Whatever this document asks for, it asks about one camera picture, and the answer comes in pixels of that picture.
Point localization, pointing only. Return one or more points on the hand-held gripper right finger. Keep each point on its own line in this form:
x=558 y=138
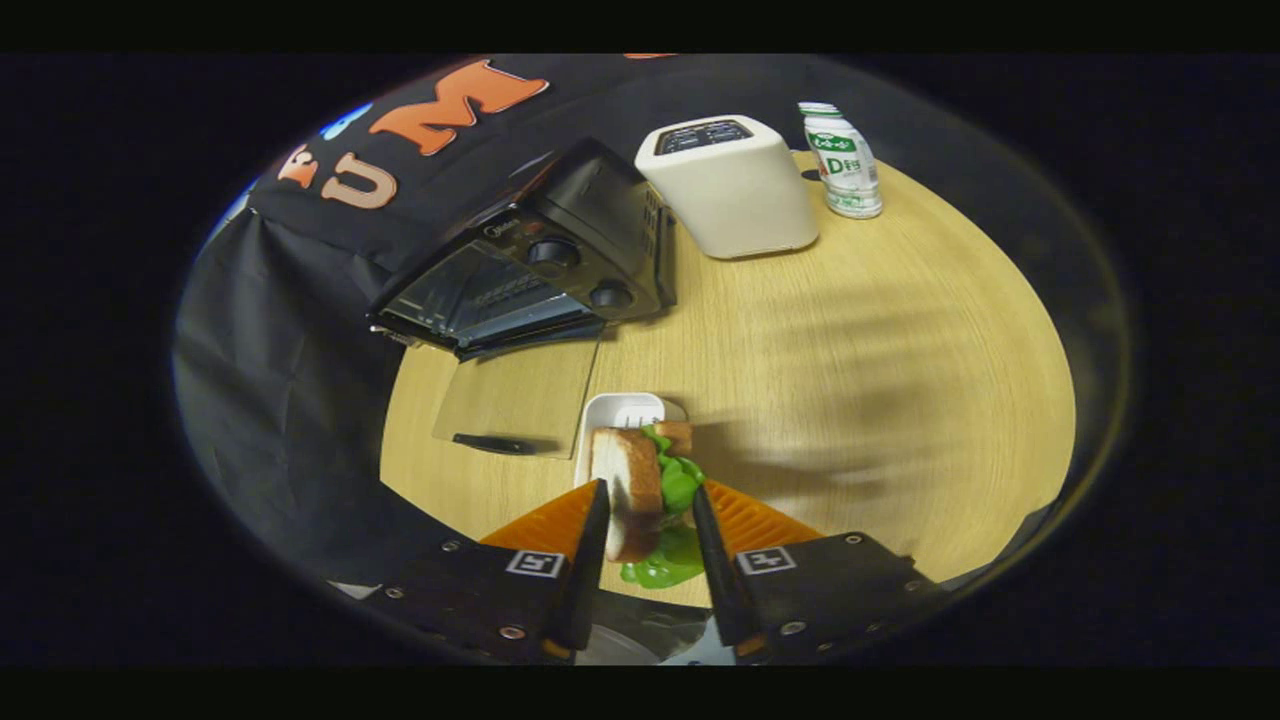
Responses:
x=715 y=570

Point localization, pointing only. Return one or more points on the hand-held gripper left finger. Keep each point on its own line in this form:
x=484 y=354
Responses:
x=588 y=570

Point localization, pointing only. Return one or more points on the white green-label drink bottle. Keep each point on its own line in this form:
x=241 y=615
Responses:
x=848 y=165

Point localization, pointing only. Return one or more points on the white pop-up toaster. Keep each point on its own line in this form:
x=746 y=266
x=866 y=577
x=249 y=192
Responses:
x=735 y=195

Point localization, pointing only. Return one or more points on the black toaster oven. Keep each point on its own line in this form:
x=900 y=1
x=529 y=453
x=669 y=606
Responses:
x=600 y=215

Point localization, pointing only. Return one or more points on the white rectangular tray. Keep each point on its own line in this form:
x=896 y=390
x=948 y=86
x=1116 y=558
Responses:
x=615 y=410

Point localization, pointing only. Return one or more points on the toy sandwich with lettuce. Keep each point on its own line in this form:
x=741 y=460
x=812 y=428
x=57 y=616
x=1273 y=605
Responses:
x=630 y=485

